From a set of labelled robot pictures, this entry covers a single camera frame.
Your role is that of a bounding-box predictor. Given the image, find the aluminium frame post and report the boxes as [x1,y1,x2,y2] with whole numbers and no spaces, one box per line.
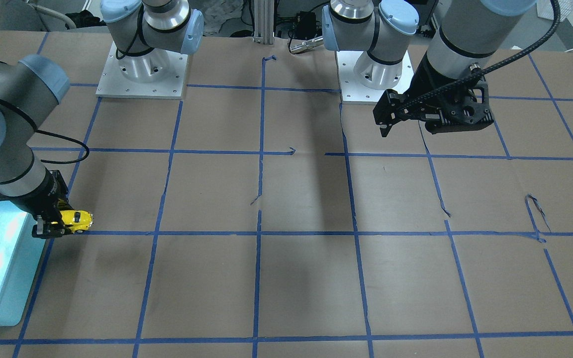
[252,0,276,47]

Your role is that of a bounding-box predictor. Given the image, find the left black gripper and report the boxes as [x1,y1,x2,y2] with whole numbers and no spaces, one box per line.
[373,63,495,138]

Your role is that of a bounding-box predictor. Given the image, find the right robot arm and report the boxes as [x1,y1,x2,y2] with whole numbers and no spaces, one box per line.
[0,0,204,239]

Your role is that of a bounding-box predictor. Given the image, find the teal plastic bin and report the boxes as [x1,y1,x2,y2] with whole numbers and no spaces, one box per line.
[0,201,45,326]

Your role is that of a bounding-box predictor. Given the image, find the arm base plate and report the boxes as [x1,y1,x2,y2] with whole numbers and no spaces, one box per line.
[95,44,190,100]
[336,51,414,105]

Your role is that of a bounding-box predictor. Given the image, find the yellow beetle toy car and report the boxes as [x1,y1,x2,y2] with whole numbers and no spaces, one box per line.
[61,209,94,233]

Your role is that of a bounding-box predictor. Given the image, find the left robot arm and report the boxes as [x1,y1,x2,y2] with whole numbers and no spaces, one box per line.
[321,0,535,137]

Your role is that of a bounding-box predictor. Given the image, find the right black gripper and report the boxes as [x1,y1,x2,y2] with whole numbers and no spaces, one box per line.
[18,170,71,239]

